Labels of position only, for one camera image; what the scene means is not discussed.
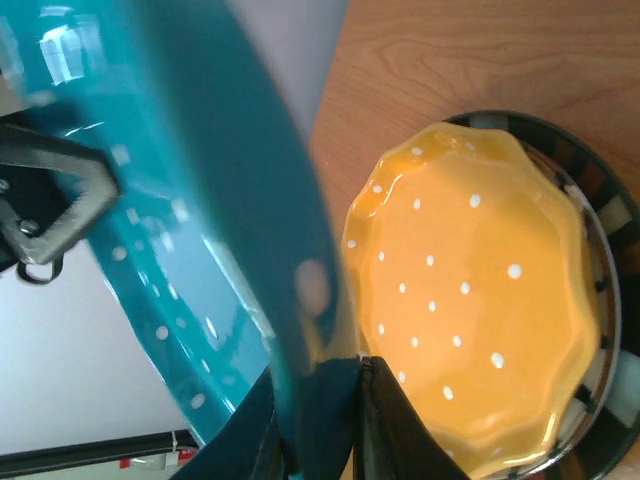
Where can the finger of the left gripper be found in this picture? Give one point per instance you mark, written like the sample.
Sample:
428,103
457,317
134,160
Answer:
52,192

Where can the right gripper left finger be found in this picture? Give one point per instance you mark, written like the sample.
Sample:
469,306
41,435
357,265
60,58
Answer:
254,445

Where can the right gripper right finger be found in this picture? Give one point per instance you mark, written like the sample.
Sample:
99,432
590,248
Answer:
390,441

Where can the yellow plate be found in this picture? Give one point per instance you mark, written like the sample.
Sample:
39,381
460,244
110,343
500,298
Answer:
471,277

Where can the teal polka dot plate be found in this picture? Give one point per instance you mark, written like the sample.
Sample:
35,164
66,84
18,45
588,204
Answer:
219,247

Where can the black rimmed striped plate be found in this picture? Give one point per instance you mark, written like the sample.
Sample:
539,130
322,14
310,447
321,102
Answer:
610,449

